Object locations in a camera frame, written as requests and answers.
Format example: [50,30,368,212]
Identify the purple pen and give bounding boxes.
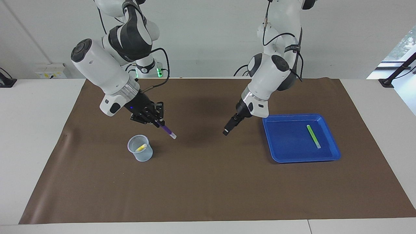
[159,123,177,140]

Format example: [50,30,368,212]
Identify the green pen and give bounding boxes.
[306,124,322,149]

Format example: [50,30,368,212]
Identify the translucent plastic cup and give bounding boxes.
[127,135,153,162]

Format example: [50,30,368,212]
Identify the blue plastic tray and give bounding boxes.
[262,113,342,163]

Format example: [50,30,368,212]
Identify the brown table mat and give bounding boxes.
[19,77,416,225]

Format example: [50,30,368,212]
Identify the black desk device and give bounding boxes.
[0,67,17,88]

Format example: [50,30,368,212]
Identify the black clamp stand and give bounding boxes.
[378,52,416,88]

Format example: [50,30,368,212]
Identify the black base cable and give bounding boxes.
[233,64,250,77]

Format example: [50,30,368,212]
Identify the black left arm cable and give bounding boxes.
[262,0,305,82]

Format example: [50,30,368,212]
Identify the white wall socket box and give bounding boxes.
[35,63,68,79]

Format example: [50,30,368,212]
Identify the window with white frame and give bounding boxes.
[367,25,416,82]

